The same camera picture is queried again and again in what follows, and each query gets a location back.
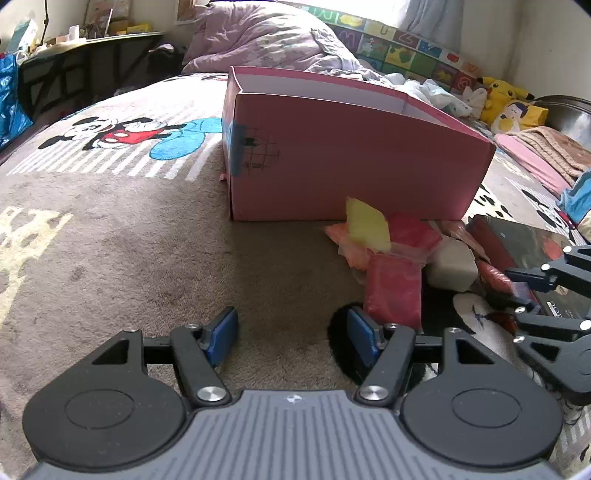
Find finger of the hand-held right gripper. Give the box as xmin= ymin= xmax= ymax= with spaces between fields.
xmin=489 ymin=295 xmax=591 ymax=343
xmin=505 ymin=244 xmax=591 ymax=296

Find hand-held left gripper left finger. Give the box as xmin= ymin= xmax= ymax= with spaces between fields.
xmin=91 ymin=307 xmax=239 ymax=408

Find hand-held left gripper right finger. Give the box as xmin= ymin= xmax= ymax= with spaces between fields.
xmin=346 ymin=307 xmax=498 ymax=408

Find pink cardboard box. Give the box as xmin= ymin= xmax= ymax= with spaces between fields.
xmin=221 ymin=65 xmax=497 ymax=222

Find large red packet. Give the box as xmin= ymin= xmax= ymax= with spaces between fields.
xmin=362 ymin=255 xmax=423 ymax=334

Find orange-red packet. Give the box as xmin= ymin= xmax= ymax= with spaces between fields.
xmin=475 ymin=259 xmax=514 ymax=296

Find blue cloth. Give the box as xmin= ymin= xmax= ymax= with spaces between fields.
xmin=560 ymin=170 xmax=591 ymax=232

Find clear plastic packet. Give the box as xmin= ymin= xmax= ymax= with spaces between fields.
xmin=434 ymin=220 xmax=490 ymax=260

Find white block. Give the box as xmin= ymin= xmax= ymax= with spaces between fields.
xmin=425 ymin=237 xmax=478 ymax=292

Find orange packet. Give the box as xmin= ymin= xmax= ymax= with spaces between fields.
xmin=324 ymin=223 xmax=370 ymax=269

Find yellow packet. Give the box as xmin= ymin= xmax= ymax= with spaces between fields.
xmin=345 ymin=197 xmax=392 ymax=254

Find small red packet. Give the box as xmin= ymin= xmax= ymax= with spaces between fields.
xmin=385 ymin=211 xmax=443 ymax=252

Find folded beige pink blankets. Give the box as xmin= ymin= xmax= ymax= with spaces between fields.
xmin=494 ymin=133 xmax=573 ymax=195

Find beige fleece blanket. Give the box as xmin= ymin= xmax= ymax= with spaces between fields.
xmin=517 ymin=126 xmax=591 ymax=185

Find yellow cartoon pillow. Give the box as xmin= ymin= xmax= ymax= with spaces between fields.
xmin=491 ymin=102 xmax=550 ymax=134

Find yellow plush toy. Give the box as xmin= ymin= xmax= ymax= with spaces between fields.
xmin=475 ymin=76 xmax=535 ymax=123

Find white plush rabbit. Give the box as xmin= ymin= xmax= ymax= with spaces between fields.
xmin=462 ymin=85 xmax=489 ymax=116

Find colourful foam mat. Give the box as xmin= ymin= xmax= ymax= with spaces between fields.
xmin=318 ymin=9 xmax=481 ymax=93

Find light curtain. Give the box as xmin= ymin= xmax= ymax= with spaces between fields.
xmin=406 ymin=0 xmax=509 ymax=38

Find dark cloth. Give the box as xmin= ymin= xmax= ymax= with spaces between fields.
xmin=148 ymin=44 xmax=186 ymax=77

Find purple quilt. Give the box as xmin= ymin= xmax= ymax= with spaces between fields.
xmin=182 ymin=0 xmax=384 ymax=77

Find black desk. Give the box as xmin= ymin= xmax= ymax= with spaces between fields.
xmin=18 ymin=31 xmax=167 ymax=117

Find blue plastic bag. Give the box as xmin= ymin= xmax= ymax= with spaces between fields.
xmin=0 ymin=53 xmax=34 ymax=148

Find yellow boxes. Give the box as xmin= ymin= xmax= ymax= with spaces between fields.
xmin=115 ymin=17 xmax=153 ymax=35

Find framed picture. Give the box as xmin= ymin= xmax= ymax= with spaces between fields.
xmin=88 ymin=0 xmax=132 ymax=36

